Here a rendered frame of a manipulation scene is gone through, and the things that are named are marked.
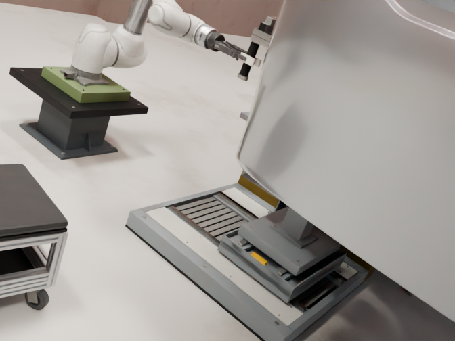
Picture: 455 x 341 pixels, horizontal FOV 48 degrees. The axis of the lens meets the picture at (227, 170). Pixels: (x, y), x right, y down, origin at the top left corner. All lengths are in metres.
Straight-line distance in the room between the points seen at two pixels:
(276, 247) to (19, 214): 0.98
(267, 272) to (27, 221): 0.93
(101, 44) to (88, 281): 1.21
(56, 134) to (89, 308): 1.18
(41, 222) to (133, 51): 1.40
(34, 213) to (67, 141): 1.15
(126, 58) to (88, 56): 0.22
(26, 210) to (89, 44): 1.23
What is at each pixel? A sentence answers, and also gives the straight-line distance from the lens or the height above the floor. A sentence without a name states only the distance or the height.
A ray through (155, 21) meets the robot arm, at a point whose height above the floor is 0.84.
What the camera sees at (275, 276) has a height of 0.16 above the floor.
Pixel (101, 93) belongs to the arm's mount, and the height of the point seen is 0.35.
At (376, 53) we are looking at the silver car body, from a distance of 0.82.
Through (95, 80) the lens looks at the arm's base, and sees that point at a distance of 2.67.
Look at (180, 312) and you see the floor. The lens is 1.89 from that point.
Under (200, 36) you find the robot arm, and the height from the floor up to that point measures 0.83.
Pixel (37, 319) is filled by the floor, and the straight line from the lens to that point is 1.73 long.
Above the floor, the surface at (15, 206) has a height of 0.34.
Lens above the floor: 1.19
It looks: 23 degrees down
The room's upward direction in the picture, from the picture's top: 21 degrees clockwise
